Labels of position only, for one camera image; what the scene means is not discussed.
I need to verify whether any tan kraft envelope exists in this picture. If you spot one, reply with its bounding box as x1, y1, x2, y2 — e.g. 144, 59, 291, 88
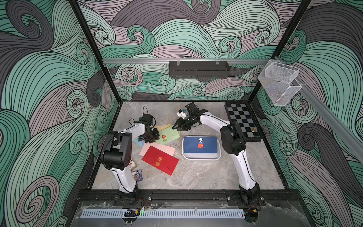
155, 124, 171, 131

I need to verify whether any light green envelope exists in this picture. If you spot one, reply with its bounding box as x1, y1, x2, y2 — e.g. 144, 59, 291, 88
156, 126, 180, 145

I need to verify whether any dark blue envelope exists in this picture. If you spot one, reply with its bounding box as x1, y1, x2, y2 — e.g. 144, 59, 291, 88
183, 136, 217, 154

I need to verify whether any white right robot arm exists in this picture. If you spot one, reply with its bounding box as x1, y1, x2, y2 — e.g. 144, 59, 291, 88
173, 109, 260, 205

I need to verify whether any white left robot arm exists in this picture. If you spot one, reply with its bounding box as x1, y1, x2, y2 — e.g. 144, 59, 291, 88
100, 113, 160, 194

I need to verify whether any white plastic storage box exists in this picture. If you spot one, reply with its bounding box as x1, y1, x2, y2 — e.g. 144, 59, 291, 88
182, 136, 221, 161

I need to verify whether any framed card box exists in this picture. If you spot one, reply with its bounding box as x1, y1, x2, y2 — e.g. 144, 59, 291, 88
129, 159, 138, 171

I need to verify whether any blue playing card box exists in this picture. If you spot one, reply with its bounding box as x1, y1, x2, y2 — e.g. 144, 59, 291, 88
131, 170, 143, 182

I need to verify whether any light blue envelope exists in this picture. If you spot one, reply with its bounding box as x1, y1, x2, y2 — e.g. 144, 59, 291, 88
134, 138, 144, 147

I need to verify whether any pink envelope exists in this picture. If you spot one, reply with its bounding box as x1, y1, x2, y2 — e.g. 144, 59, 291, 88
140, 142, 175, 156

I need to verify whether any red envelope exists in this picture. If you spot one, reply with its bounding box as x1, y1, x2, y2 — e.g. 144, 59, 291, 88
142, 146, 179, 176

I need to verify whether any black white chessboard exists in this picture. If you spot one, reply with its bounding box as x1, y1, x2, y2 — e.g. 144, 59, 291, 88
225, 103, 261, 142

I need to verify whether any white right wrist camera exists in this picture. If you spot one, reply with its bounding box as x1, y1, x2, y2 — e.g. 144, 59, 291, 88
177, 109, 188, 120

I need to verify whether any black wall shelf tray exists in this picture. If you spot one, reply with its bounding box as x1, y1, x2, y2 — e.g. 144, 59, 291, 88
169, 60, 230, 81

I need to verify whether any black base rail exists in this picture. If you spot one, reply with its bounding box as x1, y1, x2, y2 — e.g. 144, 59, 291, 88
76, 189, 302, 202

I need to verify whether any white perforated cable duct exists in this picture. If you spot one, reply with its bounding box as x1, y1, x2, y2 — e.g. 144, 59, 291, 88
80, 208, 245, 219

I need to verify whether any clear acrylic wall bin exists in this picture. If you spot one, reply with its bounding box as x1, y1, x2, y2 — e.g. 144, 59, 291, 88
258, 60, 302, 106

